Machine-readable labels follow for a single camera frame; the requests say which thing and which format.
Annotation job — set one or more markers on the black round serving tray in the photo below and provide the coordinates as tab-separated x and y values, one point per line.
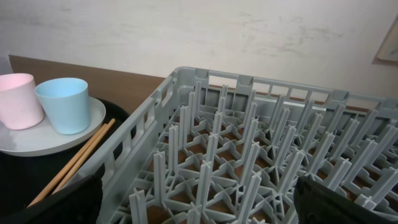
23	178

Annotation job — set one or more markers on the grey round plate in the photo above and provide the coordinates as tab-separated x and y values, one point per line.
43	139

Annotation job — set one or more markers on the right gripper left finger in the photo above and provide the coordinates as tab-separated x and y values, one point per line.
77	203

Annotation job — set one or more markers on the grey plastic dishwasher rack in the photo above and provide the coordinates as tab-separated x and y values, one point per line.
219	147

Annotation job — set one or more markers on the pink plastic cup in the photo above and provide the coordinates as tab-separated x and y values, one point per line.
20	108

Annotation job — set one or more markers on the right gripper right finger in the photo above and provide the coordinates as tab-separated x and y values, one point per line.
316	204

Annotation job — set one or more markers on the blue plastic cup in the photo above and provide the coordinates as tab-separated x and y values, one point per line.
66	104

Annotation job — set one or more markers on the wooden chopstick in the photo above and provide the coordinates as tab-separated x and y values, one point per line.
54	182
88	150

